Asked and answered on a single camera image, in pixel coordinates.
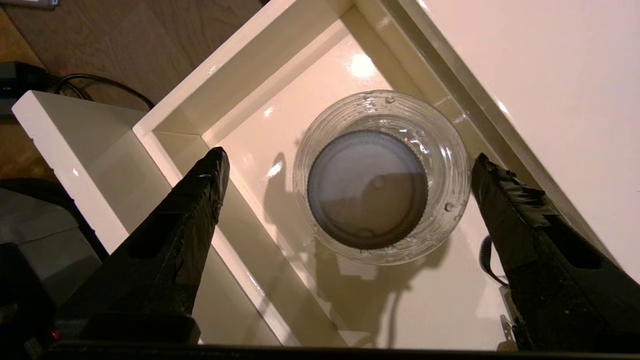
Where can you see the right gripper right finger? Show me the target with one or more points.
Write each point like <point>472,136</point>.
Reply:
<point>560,280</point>

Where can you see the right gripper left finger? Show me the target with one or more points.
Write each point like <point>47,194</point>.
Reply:
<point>160,260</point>

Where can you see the clear bottle with white cap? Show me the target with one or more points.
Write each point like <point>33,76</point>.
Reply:
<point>370,190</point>

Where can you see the cream white drawer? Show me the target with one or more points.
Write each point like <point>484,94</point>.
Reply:
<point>280,65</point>

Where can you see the grey black robot base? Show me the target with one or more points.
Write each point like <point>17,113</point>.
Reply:
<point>40,235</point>

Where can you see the black rectangular device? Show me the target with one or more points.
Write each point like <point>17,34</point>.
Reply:
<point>20,87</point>

